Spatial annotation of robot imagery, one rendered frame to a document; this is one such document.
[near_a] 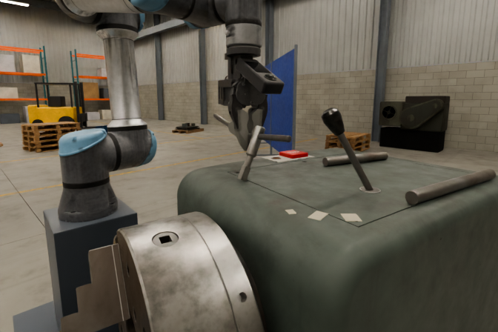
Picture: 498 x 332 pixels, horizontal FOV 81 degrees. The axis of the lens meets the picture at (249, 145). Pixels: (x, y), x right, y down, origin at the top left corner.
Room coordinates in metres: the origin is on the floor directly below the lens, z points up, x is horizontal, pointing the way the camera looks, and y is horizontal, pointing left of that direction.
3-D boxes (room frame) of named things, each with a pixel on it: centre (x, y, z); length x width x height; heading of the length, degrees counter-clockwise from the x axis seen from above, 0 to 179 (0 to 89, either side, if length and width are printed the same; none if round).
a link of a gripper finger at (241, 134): (0.63, 0.03, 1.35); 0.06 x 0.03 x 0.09; 34
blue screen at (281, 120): (7.27, -0.56, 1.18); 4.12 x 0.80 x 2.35; 7
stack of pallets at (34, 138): (8.34, 5.67, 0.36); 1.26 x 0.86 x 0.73; 147
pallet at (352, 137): (8.15, -2.81, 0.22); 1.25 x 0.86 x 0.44; 139
